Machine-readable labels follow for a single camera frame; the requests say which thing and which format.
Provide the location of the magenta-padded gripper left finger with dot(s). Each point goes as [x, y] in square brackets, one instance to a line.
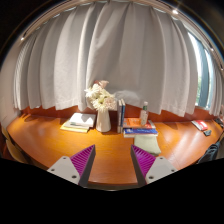
[65, 168]

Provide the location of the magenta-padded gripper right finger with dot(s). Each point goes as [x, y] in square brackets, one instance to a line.
[160, 166]

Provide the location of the pale green towel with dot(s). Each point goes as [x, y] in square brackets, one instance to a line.
[147, 144]

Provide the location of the blue flat book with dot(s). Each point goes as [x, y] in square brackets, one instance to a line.
[140, 132]

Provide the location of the yellow flat book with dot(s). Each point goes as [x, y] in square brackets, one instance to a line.
[73, 128]

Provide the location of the dark chair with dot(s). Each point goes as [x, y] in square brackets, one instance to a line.
[209, 153]

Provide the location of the orange flat book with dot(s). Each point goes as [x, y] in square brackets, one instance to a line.
[133, 122]

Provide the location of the clear plastic drink bottle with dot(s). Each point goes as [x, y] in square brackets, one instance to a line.
[144, 116]

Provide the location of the tan wooden chair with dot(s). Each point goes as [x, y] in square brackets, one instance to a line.
[15, 150]

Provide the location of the red and white packet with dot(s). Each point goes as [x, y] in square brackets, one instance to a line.
[200, 125]

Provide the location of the small dark object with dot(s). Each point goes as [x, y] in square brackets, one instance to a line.
[207, 132]

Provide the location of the white ceramic vase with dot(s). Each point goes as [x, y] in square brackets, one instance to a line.
[103, 121]

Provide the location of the blue standing book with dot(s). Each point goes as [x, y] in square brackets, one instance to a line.
[123, 115]

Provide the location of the white and pink flowers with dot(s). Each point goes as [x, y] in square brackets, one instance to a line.
[100, 96]

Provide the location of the window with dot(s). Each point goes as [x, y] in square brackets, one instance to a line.
[201, 76]

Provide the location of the white curtain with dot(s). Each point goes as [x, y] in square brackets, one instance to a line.
[110, 50]

